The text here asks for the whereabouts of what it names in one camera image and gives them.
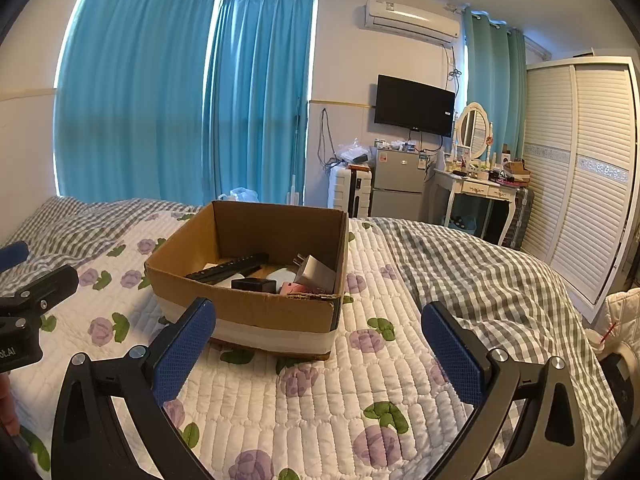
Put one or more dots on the wide teal curtain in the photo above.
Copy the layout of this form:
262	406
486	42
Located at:
135	90

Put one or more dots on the black wall television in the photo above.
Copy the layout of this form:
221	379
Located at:
414	105

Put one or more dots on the black rectangular device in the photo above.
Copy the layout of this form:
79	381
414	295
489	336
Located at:
252	285

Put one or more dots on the white dressing table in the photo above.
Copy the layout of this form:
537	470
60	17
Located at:
470	189

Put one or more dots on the grey checked bedsheet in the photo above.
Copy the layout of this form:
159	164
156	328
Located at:
75	225

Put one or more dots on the grey small fridge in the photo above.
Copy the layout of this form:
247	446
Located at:
396	185

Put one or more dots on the drink cup with red straw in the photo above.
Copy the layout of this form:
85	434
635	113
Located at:
602	342

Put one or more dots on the white quilted jacket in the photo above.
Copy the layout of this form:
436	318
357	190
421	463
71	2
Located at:
625	312

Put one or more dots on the white suitcase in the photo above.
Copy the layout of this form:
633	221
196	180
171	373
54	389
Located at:
350	190

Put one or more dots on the narrow teal curtain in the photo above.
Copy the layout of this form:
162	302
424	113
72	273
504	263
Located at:
492	85

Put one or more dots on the silver suitcase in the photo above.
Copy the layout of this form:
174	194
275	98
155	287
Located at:
520	215

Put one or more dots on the light blue basket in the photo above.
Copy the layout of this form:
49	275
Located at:
462	222

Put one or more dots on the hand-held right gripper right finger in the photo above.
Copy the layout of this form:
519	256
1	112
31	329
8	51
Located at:
450	355

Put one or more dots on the pink box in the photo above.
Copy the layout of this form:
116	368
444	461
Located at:
295	288

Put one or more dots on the dark bag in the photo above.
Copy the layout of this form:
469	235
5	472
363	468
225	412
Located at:
622	400

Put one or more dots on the person's left hand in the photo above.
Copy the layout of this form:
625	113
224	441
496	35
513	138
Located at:
7	405

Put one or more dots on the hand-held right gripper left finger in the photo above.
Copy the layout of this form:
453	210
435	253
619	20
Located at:
185	350

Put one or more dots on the black remote control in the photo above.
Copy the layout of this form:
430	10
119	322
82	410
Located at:
225	267

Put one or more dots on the clear plastic bag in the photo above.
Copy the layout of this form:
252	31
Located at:
350	151

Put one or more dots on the light blue earbuds case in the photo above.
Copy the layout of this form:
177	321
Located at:
282	275

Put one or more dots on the white air conditioner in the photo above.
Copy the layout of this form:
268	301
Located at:
410	20

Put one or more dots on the white plastic bag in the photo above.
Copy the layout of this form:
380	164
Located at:
240	195

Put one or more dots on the grey checked duvet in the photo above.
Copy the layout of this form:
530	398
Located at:
490	280

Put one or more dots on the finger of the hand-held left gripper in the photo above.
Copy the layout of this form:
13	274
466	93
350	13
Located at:
50	282
12	255

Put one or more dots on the brown cardboard box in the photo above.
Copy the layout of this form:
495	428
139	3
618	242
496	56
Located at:
250	315

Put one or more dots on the white oval mirror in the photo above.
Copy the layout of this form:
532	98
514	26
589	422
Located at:
471	129

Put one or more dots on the white slatted wardrobe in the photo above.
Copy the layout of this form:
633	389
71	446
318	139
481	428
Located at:
575	175

